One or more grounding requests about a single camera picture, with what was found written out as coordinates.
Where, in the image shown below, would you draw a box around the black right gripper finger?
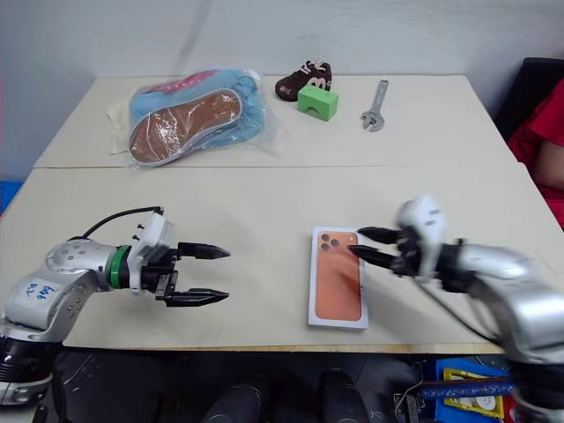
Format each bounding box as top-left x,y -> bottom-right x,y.
350,246 -> 397,270
357,226 -> 400,244

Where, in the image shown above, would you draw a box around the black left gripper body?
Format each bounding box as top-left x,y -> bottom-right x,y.
140,246 -> 180,301

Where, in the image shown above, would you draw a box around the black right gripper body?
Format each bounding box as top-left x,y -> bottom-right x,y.
390,226 -> 425,278

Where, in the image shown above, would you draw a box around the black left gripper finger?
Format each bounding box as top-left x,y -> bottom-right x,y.
177,241 -> 232,261
165,287 -> 231,308

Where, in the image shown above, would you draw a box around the phone box lid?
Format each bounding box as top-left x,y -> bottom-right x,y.
307,226 -> 369,330

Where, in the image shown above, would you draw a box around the dark rounded shape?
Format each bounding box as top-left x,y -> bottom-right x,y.
317,369 -> 369,423
211,382 -> 270,423

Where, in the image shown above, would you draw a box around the blue storage bin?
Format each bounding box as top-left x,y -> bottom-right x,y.
434,357 -> 516,423

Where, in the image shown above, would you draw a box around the blue slipper with brown sole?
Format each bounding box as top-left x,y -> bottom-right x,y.
130,87 -> 244,167

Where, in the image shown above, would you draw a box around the grey adjustable wrench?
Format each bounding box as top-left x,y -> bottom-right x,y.
360,78 -> 390,132

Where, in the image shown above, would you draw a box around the slippers in plastic bag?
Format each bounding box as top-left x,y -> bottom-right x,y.
127,66 -> 283,169

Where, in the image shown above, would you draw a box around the blue patterned tube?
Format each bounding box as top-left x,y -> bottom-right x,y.
420,381 -> 516,400

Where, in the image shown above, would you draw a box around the green foam block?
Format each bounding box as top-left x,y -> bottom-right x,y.
297,85 -> 340,122

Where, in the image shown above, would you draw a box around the blue slipper with pink band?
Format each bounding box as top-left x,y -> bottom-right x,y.
131,68 -> 256,109

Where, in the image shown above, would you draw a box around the blue crate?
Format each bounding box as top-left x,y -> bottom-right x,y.
0,179 -> 23,212

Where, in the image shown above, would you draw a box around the brown toy shoe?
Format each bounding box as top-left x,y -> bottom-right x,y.
274,56 -> 334,102

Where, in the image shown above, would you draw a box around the person in red shirt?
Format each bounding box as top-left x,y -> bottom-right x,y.
508,78 -> 564,230

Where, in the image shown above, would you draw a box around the black chair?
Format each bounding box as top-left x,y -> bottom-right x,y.
493,56 -> 564,142

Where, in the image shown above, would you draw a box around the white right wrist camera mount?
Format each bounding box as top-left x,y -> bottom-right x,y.
396,196 -> 449,283

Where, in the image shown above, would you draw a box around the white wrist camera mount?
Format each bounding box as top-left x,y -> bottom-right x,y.
127,213 -> 175,294
396,196 -> 449,283

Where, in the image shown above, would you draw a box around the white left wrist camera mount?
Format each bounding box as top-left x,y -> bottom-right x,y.
127,213 -> 175,294

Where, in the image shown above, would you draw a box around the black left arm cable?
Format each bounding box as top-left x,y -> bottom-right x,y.
82,204 -> 165,239

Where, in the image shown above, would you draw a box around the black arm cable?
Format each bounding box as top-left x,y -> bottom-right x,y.
82,204 -> 165,239
418,281 -> 503,341

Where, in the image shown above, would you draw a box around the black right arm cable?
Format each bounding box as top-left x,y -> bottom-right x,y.
418,281 -> 503,341

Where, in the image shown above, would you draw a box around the yellow plastic frame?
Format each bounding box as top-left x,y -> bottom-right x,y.
442,368 -> 506,419

